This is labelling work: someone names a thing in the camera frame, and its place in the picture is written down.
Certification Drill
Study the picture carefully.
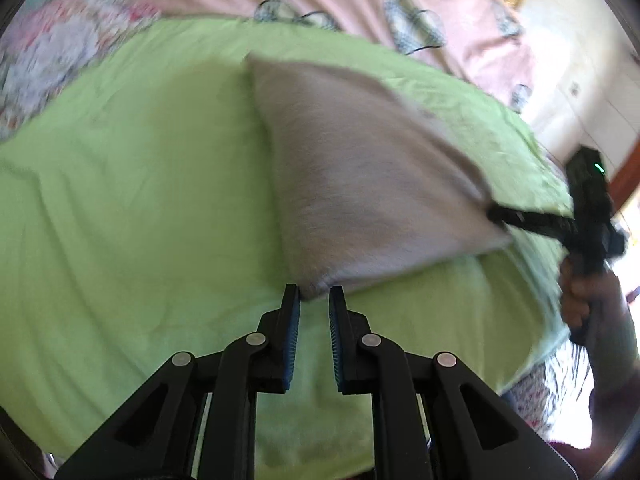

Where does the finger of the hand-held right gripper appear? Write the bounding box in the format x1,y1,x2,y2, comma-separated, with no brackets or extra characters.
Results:
487,203,578,242

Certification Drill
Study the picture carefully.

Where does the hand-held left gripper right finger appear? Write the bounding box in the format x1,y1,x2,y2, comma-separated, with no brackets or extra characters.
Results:
327,285,576,480

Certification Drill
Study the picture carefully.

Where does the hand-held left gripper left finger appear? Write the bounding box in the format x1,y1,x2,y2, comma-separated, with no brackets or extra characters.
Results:
54,284,302,480

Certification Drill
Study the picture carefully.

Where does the grey-beige towel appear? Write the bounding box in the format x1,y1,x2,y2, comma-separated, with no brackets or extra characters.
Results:
244,54,515,302

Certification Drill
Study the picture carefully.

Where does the person's right forearm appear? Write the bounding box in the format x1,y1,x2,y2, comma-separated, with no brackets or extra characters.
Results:
587,305,640,453

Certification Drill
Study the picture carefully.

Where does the person's right hand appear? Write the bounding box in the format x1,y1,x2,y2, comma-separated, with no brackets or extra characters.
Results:
559,255,632,343

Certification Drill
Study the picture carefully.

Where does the brown wooden furniture edge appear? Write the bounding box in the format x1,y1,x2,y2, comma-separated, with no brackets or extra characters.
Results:
606,157,640,223

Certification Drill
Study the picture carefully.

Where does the floral bed sheet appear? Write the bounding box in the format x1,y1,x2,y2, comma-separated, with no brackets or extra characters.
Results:
500,347,598,443

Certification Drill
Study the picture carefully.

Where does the green blanket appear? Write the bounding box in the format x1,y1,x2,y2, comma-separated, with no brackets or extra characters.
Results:
0,16,576,476

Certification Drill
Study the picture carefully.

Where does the pink quilt with plaid hearts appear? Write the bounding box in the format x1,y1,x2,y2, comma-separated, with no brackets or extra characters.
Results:
122,0,540,117

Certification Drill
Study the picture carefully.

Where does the purple floral cloth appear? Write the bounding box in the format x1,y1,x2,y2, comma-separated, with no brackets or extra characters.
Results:
0,0,163,138

